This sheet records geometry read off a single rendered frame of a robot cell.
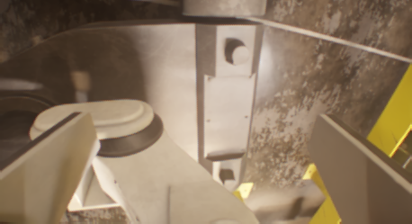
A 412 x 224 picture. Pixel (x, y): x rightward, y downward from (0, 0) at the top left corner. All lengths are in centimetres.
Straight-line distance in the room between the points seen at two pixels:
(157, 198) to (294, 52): 63
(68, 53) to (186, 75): 25
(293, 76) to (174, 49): 48
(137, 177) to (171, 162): 5
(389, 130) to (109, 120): 47
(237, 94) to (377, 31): 65
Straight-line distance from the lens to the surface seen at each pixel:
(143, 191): 30
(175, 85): 48
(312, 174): 120
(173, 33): 45
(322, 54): 83
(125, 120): 35
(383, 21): 100
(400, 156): 143
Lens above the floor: 61
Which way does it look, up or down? 60 degrees down
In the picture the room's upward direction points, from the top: 158 degrees clockwise
